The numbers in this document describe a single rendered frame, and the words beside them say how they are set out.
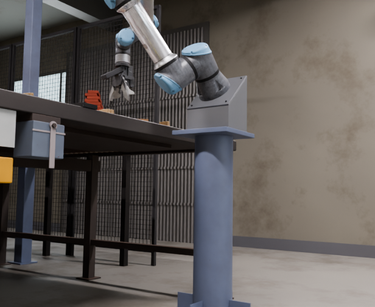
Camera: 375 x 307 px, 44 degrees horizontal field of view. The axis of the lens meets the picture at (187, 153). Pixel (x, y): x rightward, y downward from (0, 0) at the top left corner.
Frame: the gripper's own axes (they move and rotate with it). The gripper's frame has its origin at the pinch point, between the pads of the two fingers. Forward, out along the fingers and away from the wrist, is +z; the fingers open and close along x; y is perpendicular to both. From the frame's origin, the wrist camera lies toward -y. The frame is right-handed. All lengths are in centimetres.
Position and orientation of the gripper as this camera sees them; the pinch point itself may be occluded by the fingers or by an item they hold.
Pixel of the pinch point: (117, 103)
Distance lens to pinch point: 231.3
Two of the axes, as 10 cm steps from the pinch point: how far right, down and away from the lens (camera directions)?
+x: -6.8, 0.5, 7.3
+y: 7.3, 0.7, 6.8
